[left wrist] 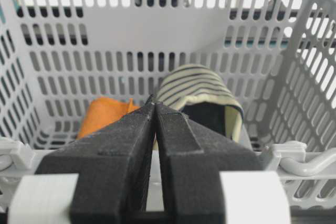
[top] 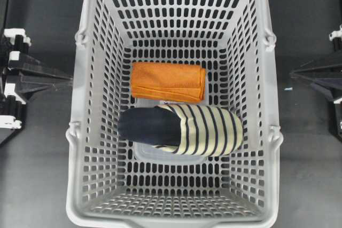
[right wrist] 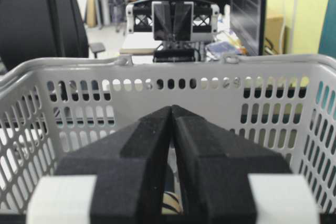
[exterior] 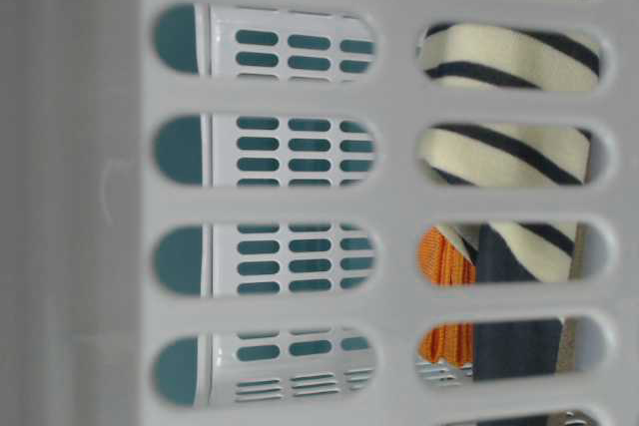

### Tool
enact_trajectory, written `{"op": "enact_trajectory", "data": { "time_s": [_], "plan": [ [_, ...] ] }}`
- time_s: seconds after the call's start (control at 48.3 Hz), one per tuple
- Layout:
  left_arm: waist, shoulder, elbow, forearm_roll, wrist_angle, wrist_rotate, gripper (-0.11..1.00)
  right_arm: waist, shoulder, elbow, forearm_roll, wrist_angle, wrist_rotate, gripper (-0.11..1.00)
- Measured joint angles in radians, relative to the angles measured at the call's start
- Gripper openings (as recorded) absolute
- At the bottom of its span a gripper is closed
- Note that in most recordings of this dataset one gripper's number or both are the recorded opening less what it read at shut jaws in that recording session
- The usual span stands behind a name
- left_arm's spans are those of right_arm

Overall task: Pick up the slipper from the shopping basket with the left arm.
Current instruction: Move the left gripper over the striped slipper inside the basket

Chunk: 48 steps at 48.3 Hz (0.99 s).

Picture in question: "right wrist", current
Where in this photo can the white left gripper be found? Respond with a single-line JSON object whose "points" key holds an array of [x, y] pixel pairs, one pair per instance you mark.
{"points": [[173, 21]]}

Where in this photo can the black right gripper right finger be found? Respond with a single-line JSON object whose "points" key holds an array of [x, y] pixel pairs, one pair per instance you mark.
{"points": [[229, 179]]}

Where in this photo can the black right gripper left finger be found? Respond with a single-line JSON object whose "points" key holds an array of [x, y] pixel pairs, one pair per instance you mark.
{"points": [[117, 179]]}

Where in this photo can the striped slipper in basket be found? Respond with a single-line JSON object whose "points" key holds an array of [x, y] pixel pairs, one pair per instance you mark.
{"points": [[171, 204]]}

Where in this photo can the white plastic shopping basket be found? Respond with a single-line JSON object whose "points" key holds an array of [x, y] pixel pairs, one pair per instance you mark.
{"points": [[52, 106]]}

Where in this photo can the colourful packages pile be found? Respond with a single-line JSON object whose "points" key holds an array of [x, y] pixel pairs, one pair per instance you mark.
{"points": [[225, 43]]}

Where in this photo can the black monitor panel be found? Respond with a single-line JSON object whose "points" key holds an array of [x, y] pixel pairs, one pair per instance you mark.
{"points": [[247, 21]]}

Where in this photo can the cardboard box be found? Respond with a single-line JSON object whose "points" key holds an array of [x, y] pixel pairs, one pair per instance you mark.
{"points": [[273, 29]]}

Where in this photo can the black office chair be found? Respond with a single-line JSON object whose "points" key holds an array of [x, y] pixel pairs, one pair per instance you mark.
{"points": [[32, 29]]}

